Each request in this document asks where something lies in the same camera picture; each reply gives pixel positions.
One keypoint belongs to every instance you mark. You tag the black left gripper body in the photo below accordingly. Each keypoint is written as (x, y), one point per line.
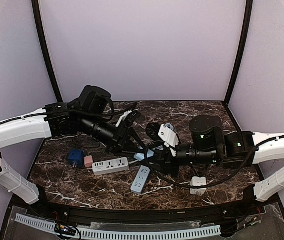
(121, 137)

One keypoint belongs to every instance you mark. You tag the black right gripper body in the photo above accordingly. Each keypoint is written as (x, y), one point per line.
(169, 158)

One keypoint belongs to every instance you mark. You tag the light blue USB charger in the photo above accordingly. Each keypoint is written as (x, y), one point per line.
(139, 157)

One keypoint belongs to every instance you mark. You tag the white cube socket adapter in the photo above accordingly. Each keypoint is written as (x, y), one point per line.
(198, 182)

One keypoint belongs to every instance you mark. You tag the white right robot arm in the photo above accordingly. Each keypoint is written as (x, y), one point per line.
(210, 146)

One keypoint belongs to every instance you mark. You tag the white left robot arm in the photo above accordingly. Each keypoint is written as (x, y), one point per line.
(91, 113)

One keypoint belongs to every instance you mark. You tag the white power strip with USB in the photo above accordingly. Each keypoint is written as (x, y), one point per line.
(110, 166)

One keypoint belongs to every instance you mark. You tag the light blue power strip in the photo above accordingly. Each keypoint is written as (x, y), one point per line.
(140, 180)

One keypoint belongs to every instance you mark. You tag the pink USB charger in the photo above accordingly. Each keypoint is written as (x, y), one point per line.
(88, 161)

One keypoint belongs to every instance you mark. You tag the blue cube socket adapter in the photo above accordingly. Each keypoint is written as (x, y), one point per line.
(76, 158)

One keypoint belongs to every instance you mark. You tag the small circuit board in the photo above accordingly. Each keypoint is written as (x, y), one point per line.
(64, 230)

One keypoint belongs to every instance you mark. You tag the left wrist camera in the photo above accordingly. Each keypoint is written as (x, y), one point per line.
(127, 118)

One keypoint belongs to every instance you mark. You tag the white slotted cable duct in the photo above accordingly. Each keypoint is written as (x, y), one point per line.
(105, 231)

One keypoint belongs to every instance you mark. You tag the black frame rail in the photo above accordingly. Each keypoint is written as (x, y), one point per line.
(261, 221)

